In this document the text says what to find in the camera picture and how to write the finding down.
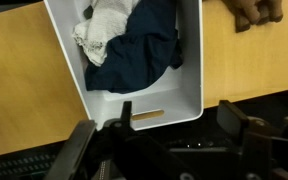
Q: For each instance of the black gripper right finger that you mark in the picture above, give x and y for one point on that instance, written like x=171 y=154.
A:
x=237 y=123

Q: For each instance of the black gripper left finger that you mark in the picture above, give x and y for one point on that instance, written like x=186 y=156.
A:
x=72 y=150

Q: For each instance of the black perforated breadboard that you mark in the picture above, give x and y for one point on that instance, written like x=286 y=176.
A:
x=17 y=163

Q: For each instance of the white plastic basket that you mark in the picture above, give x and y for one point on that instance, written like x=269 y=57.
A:
x=184 y=83

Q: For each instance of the white towel cloth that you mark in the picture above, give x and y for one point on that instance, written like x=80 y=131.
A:
x=105 y=26

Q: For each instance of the dark blue cloth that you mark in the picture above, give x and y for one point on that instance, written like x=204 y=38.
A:
x=140 y=56

